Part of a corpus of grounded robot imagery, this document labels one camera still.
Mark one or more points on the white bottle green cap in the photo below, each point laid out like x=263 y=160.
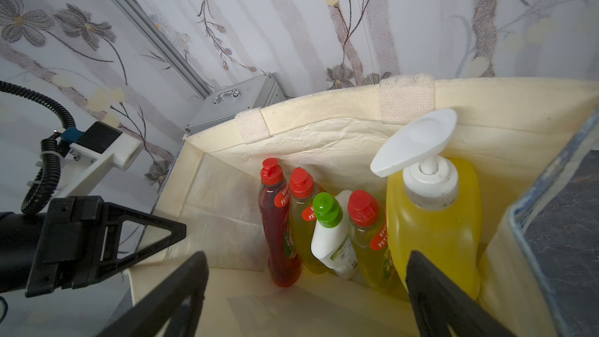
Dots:
x=330 y=243

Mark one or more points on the cream canvas shopping bag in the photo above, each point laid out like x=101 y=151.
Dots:
x=525 y=137

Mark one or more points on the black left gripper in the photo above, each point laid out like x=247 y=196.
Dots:
x=71 y=252

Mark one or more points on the green Fairy bottle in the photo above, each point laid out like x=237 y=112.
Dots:
x=302 y=218

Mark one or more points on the yellow-green bottle red cap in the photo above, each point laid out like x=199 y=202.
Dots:
x=369 y=237

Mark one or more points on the large yellow pump soap bottle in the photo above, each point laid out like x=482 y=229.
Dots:
x=433 y=203

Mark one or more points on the silver metal case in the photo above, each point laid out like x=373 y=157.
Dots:
x=223 y=105

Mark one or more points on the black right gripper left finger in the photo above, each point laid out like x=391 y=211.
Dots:
x=176 y=303

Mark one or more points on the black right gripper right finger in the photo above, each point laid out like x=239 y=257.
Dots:
x=441 y=308

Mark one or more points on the red dish soap bottle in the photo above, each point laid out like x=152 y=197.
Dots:
x=274 y=200

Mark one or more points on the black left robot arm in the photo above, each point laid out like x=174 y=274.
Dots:
x=20 y=232

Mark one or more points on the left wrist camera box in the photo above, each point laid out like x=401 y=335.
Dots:
x=72 y=163

